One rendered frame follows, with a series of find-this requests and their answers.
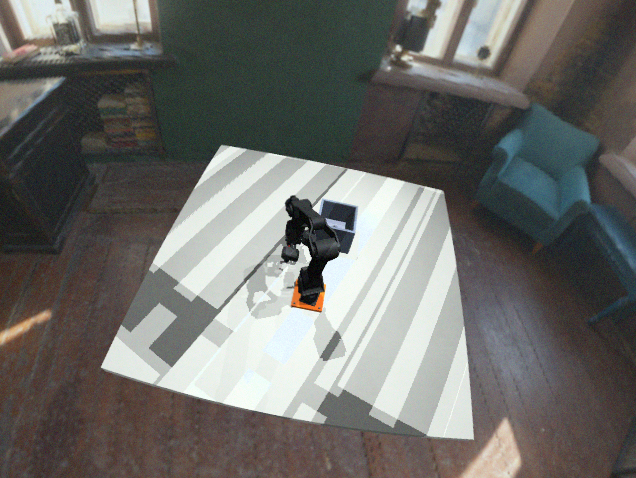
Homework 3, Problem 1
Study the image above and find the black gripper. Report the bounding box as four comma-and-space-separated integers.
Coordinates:
281, 220, 304, 263

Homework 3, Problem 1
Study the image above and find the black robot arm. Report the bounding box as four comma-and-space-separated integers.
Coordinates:
285, 195, 341, 306

